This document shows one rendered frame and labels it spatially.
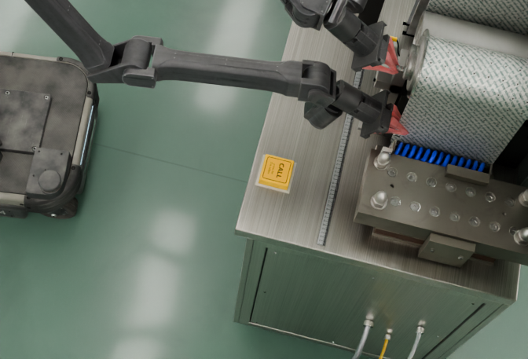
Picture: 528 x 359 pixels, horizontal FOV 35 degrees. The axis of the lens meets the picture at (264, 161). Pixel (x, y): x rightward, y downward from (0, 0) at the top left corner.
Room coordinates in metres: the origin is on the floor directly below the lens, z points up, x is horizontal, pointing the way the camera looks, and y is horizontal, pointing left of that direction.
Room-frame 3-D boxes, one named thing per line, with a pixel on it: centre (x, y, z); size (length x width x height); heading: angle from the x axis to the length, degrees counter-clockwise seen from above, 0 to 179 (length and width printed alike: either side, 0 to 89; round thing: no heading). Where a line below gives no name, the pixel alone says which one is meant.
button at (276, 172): (0.84, -0.03, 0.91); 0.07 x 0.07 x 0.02; 85
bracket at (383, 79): (1.02, -0.24, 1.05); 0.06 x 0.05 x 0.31; 85
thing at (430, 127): (0.91, -0.39, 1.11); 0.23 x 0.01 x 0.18; 85
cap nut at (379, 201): (0.76, -0.26, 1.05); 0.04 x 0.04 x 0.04
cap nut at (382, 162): (0.86, -0.26, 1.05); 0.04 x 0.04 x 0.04
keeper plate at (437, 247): (0.70, -0.43, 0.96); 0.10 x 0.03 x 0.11; 85
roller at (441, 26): (1.09, -0.41, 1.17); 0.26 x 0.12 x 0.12; 85
